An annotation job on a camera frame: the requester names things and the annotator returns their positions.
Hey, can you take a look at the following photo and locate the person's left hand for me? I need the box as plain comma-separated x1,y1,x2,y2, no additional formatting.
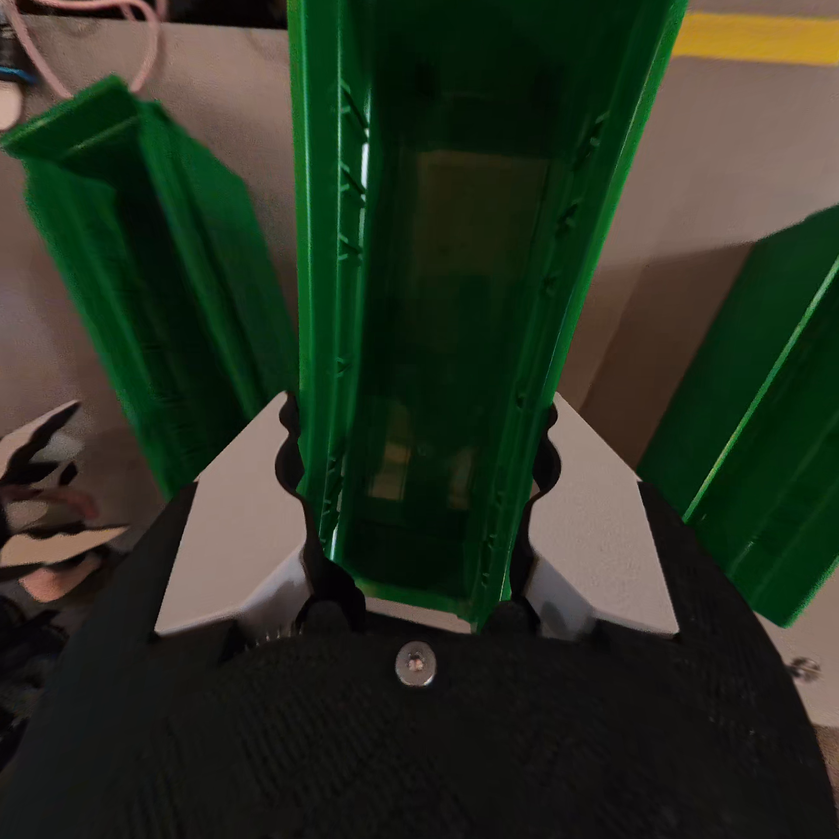
18,552,107,604

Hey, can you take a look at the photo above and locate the yellow tape strip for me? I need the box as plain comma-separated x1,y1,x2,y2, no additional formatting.
672,12,839,66

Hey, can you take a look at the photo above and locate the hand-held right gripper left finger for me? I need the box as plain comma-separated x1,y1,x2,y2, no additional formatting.
154,392,336,641

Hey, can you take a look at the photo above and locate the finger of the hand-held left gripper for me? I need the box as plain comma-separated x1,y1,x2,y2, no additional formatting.
0,400,84,489
0,523,130,569

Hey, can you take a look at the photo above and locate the pink braided cable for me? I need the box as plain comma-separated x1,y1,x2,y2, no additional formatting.
13,0,165,99

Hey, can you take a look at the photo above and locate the green plastic bin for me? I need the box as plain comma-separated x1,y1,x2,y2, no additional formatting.
682,262,839,627
287,0,689,633
0,74,299,502
639,206,839,525

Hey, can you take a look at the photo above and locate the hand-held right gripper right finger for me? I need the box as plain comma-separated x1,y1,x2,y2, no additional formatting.
510,392,679,641

